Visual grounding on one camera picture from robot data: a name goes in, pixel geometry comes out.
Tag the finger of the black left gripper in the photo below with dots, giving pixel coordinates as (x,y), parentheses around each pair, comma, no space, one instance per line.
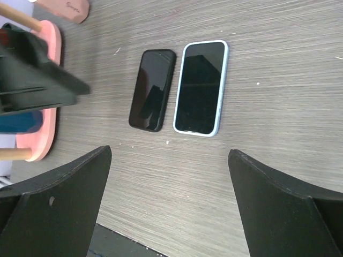
(29,78)

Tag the pink tiered shelf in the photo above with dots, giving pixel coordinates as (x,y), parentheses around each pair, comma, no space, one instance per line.
(35,146)

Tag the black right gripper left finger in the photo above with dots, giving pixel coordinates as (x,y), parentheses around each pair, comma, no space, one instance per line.
(54,213)

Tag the blue cup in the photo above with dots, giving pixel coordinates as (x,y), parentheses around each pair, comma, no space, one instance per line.
(26,122)

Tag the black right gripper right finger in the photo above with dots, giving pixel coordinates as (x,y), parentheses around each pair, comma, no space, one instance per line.
(282,215)

